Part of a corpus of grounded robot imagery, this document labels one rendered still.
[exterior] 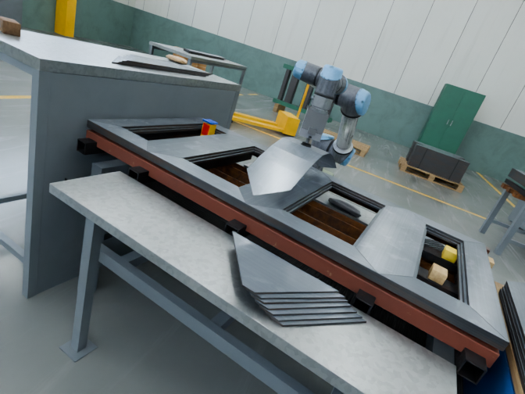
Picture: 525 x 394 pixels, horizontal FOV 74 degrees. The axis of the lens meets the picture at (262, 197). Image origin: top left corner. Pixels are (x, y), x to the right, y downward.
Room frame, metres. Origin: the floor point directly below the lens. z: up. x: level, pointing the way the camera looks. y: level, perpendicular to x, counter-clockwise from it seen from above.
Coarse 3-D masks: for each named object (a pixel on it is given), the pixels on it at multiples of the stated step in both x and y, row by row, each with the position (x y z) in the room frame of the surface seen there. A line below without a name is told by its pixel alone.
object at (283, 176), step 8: (256, 160) 1.20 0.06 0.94; (264, 160) 1.20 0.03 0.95; (248, 168) 1.16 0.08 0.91; (256, 168) 1.16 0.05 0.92; (264, 168) 1.17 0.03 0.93; (272, 168) 1.17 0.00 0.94; (280, 168) 1.18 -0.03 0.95; (264, 176) 1.13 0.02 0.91; (272, 176) 1.14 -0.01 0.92; (280, 176) 1.14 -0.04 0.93; (288, 176) 1.15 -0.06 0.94; (296, 176) 1.15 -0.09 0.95; (288, 184) 1.11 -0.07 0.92
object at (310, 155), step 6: (282, 138) 1.35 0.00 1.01; (276, 144) 1.30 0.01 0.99; (282, 144) 1.31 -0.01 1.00; (288, 144) 1.32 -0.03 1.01; (294, 144) 1.33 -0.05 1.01; (288, 150) 1.28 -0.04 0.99; (294, 150) 1.29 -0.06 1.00; (300, 150) 1.29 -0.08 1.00; (306, 150) 1.30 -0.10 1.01; (300, 156) 1.25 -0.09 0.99; (306, 156) 1.26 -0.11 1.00; (312, 156) 1.27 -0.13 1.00; (318, 156) 1.28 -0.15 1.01; (312, 162) 1.23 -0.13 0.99
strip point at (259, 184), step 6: (252, 174) 1.14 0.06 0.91; (258, 174) 1.14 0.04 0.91; (252, 180) 1.11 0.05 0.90; (258, 180) 1.12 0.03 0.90; (264, 180) 1.12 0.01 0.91; (270, 180) 1.12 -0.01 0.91; (252, 186) 1.09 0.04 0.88; (258, 186) 1.09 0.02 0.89; (264, 186) 1.09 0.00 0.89; (270, 186) 1.10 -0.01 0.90; (276, 186) 1.10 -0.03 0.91; (282, 186) 1.10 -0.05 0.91; (252, 192) 1.06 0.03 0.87; (258, 192) 1.07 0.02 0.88; (264, 192) 1.07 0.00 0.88; (270, 192) 1.07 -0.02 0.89
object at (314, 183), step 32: (96, 128) 1.30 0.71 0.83; (128, 128) 1.40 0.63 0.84; (160, 128) 1.57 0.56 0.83; (192, 128) 1.78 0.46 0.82; (160, 160) 1.17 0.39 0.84; (192, 160) 1.29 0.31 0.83; (224, 192) 1.06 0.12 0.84; (288, 192) 1.25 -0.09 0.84; (320, 192) 1.43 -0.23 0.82; (352, 192) 1.55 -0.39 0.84; (448, 320) 0.78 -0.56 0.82
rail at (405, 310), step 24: (144, 168) 1.19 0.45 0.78; (192, 192) 1.10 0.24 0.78; (240, 216) 1.03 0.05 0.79; (264, 240) 0.99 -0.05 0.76; (288, 240) 0.96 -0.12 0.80; (312, 264) 0.92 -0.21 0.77; (336, 264) 0.90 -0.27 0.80; (360, 288) 0.86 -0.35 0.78; (384, 288) 0.86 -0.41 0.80; (408, 312) 0.81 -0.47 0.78; (456, 336) 0.76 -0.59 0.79
